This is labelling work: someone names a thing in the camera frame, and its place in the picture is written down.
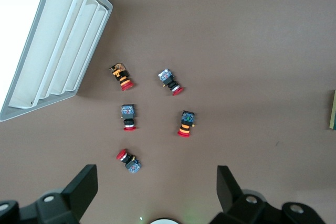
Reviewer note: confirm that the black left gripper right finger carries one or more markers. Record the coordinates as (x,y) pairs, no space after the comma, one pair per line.
(231,197)

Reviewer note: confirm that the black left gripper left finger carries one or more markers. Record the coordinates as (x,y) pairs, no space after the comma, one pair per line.
(78,197)

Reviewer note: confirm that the green knife load switch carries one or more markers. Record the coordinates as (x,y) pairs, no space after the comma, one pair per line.
(333,113)

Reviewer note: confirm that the red button blue contact block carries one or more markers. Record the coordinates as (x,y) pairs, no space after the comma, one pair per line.
(130,162)
(128,115)
(169,79)

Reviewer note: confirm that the red button orange collar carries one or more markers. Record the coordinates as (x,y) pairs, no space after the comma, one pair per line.
(187,123)

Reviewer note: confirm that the red button orange contact block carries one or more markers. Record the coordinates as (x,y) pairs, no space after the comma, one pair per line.
(121,75)

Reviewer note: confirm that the brown table cover mat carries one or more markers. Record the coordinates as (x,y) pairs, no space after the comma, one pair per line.
(236,51)

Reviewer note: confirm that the white slotted organizer bin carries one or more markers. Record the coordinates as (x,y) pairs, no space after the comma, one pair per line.
(65,51)

